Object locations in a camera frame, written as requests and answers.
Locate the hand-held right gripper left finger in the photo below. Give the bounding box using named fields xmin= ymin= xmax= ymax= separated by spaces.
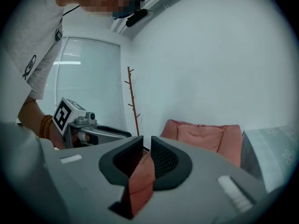
xmin=39 ymin=135 xmax=144 ymax=224

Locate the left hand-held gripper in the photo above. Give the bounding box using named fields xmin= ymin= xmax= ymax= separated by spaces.
xmin=51 ymin=97 xmax=133 ymax=150

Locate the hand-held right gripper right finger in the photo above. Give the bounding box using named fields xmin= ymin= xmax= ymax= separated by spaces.
xmin=140 ymin=135 xmax=283 ymax=224

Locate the pink cushioned chair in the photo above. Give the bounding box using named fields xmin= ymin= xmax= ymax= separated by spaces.
xmin=128 ymin=119 xmax=242 ymax=220

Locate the person's left forearm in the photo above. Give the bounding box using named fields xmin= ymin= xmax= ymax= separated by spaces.
xmin=17 ymin=94 xmax=56 ymax=140

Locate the person's left hand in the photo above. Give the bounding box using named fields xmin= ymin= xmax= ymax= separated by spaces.
xmin=50 ymin=124 xmax=91 ymax=149

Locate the wooden coat rack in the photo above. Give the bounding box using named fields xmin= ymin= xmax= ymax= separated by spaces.
xmin=124 ymin=66 xmax=141 ymax=137

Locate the light blue cloth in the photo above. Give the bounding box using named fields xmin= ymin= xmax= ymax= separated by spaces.
xmin=240 ymin=125 xmax=297 ymax=193

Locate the person's grey printed t-shirt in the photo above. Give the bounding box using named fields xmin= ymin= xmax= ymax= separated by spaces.
xmin=0 ymin=0 xmax=66 ymax=100

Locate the brown bead bracelet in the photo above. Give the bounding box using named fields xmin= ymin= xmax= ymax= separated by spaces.
xmin=38 ymin=114 xmax=54 ymax=139

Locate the black chest strap buckle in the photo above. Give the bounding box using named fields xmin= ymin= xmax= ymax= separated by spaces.
xmin=55 ymin=24 xmax=63 ymax=42

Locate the black head-mounted camera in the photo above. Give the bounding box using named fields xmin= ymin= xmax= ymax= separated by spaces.
xmin=125 ymin=8 xmax=149 ymax=28

